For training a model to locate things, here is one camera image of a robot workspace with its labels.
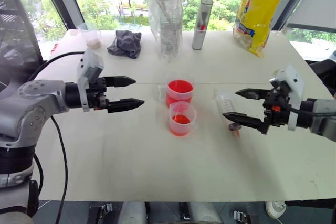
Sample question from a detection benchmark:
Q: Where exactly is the black mesh chair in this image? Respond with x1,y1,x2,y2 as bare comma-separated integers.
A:
0,0,44,92

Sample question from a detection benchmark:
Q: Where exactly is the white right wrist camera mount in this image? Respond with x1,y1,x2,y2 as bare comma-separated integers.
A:
269,64,306,132

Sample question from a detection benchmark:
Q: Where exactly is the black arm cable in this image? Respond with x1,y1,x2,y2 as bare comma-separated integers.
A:
277,97,336,118
27,50,86,224

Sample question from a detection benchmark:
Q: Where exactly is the crumpled gray cloth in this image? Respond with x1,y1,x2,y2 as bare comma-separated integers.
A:
107,29,143,60

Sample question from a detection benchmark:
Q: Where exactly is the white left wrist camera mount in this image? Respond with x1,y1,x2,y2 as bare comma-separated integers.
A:
76,49,104,112

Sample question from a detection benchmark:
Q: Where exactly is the clear cup with white powder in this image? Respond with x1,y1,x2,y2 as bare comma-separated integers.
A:
78,23,102,50

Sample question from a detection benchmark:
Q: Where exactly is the white round object under table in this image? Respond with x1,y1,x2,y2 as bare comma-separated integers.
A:
264,200,287,219

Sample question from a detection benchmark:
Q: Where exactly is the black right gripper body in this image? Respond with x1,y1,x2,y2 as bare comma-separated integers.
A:
260,84,291,135

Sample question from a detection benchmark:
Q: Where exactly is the dark chair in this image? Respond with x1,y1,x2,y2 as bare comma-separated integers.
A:
308,50,336,98

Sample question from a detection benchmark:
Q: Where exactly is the black strap buckle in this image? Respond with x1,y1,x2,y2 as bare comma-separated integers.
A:
233,209,260,224
88,202,114,224

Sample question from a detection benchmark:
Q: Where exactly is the cup of red liquid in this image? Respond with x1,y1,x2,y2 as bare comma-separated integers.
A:
157,75,197,110
168,101,198,137

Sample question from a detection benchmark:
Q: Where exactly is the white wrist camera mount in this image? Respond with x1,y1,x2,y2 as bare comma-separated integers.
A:
76,49,104,112
269,64,306,132

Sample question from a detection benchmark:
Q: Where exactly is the clear plastic syringe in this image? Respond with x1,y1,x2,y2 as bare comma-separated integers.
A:
213,90,243,138

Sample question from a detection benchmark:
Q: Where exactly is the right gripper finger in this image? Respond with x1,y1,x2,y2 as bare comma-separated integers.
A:
222,112,266,131
235,88,271,101

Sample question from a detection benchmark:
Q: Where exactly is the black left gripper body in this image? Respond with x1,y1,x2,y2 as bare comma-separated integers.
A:
86,77,109,111

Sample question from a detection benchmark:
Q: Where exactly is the yellow snack bag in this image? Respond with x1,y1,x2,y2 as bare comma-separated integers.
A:
233,0,287,58

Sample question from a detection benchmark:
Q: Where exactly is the clear plastic bag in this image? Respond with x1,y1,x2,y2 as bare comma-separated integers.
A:
146,0,184,64

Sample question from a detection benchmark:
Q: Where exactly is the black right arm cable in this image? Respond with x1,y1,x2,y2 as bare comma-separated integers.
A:
277,97,336,118

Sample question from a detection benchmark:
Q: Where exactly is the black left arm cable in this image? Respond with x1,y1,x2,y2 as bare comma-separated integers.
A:
27,50,86,224

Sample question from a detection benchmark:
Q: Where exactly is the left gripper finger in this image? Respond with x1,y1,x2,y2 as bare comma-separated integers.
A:
106,98,145,114
103,76,137,89

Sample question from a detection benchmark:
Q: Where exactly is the gray rounded robot leg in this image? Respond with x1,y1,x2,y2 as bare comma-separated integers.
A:
188,201,223,224
118,201,147,224

